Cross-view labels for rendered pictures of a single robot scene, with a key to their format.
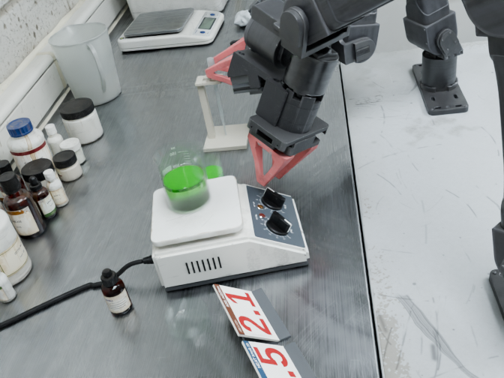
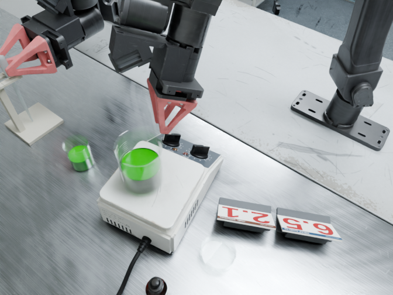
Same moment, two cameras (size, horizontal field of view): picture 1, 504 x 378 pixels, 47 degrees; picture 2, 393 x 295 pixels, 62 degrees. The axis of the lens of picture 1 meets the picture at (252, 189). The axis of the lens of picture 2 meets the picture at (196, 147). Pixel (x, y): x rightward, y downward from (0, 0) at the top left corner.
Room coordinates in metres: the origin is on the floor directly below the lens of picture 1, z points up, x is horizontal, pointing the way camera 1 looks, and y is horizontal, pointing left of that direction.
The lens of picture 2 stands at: (0.47, 0.30, 1.40)
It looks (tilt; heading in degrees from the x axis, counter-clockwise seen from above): 51 degrees down; 292
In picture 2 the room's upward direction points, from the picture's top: 4 degrees clockwise
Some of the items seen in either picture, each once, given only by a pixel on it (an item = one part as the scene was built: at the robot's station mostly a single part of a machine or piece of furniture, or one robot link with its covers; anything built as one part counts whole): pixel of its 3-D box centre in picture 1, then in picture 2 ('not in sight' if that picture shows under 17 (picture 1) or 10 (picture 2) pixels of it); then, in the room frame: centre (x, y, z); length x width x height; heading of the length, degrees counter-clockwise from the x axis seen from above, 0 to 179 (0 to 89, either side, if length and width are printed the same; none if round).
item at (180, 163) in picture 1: (186, 178); (142, 163); (0.64, 0.08, 1.03); 0.07 x 0.06 x 0.08; 91
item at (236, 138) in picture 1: (221, 109); (23, 100); (0.94, 0.03, 0.96); 0.08 x 0.08 x 0.13; 79
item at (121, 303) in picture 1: (113, 289); (156, 289); (0.56, 0.20, 0.93); 0.03 x 0.03 x 0.07
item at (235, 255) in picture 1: (220, 229); (163, 184); (0.63, 0.05, 0.94); 0.22 x 0.13 x 0.08; 90
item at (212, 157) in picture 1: (211, 171); (79, 153); (0.79, 0.06, 0.93); 0.04 x 0.04 x 0.06
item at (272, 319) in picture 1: (250, 310); (245, 212); (0.49, 0.03, 0.92); 0.09 x 0.06 x 0.04; 16
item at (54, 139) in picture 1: (55, 142); not in sight; (0.98, 0.35, 0.94); 0.03 x 0.03 x 0.07
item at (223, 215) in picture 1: (196, 208); (154, 181); (0.63, 0.08, 0.98); 0.12 x 0.12 x 0.01; 0
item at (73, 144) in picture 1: (73, 152); not in sight; (0.96, 0.32, 0.92); 0.04 x 0.04 x 0.04
